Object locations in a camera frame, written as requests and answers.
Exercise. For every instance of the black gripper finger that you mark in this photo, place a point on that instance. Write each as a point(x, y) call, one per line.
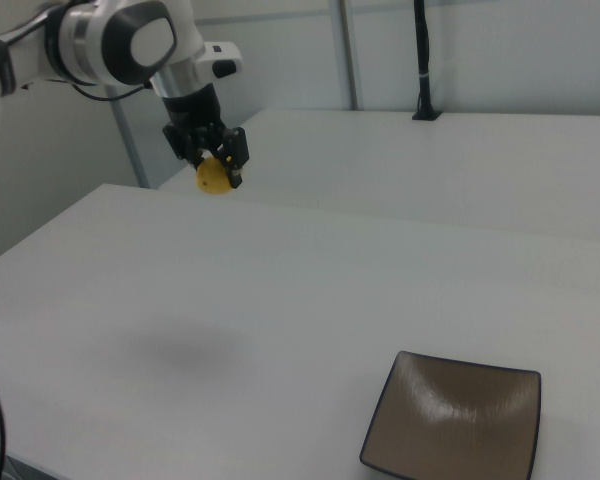
point(236, 150)
point(182, 145)

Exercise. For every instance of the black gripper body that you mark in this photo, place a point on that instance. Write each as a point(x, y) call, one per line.
point(195, 115)

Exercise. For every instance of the yellow lemon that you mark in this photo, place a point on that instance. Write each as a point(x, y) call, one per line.
point(211, 180)

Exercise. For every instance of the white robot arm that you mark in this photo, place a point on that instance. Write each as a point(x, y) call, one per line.
point(105, 40)

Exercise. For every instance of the brown square ceramic plate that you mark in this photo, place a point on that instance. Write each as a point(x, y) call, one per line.
point(450, 420)

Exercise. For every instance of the grey metal partition post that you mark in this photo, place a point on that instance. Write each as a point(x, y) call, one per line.
point(130, 145)

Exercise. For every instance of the grey partition rail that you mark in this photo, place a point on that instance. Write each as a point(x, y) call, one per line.
point(280, 16)

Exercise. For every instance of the black camera stand pole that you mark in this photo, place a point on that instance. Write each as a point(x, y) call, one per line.
point(422, 50)

